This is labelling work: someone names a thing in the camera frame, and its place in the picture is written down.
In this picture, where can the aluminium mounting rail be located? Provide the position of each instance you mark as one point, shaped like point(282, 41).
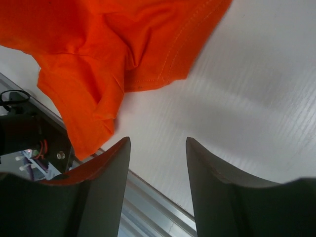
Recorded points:
point(147, 213)

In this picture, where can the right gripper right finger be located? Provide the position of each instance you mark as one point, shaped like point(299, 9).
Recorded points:
point(229, 202)

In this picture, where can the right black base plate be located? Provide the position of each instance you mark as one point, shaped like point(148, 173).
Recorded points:
point(26, 127)

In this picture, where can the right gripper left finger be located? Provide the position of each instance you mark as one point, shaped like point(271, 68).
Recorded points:
point(83, 202)

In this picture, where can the orange t shirt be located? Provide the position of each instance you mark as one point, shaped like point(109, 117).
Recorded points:
point(92, 52)

